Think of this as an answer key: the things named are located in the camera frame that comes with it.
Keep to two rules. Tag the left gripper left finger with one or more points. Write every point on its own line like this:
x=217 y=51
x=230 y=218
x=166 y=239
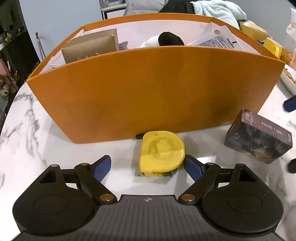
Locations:
x=90 y=177

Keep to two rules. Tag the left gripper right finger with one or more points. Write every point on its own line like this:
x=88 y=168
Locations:
x=204 y=177

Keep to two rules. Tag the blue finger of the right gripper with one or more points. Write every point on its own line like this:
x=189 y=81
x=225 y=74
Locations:
x=289 y=105
x=292 y=166

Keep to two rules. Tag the yellow tape measure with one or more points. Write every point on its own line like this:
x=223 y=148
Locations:
x=161 y=153

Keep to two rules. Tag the brown cardboard box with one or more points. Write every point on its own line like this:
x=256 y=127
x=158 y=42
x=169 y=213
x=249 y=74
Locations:
x=90 y=45

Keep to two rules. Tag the white plate of fries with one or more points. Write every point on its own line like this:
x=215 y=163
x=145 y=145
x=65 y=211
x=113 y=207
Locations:
x=288 y=78

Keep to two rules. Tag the dark photo card box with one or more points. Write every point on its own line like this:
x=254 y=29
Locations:
x=258 y=137

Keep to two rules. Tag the yellow mug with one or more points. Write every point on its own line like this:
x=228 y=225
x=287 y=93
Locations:
x=273 y=46

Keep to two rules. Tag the white paper bag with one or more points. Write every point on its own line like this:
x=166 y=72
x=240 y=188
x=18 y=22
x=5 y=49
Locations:
x=288 y=52

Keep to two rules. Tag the yellow snack container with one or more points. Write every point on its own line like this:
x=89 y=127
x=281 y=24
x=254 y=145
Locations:
x=254 y=31

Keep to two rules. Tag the white printed packet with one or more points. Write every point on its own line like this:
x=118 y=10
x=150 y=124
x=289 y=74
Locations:
x=219 y=37

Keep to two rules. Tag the orange storage box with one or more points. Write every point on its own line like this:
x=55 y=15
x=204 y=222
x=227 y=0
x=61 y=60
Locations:
x=118 y=95

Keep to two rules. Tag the light blue fluffy towel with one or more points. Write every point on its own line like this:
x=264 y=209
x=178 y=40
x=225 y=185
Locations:
x=225 y=11

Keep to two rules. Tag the black and white plush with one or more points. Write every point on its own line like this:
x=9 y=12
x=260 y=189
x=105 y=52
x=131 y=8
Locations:
x=164 y=39

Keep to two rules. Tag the black garment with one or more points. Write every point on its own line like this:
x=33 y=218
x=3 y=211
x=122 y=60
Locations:
x=178 y=6

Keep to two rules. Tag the white desk with shelf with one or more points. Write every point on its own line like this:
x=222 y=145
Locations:
x=115 y=9

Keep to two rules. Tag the grey quilted cushion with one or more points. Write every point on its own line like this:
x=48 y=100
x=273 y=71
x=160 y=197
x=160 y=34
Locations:
x=136 y=7

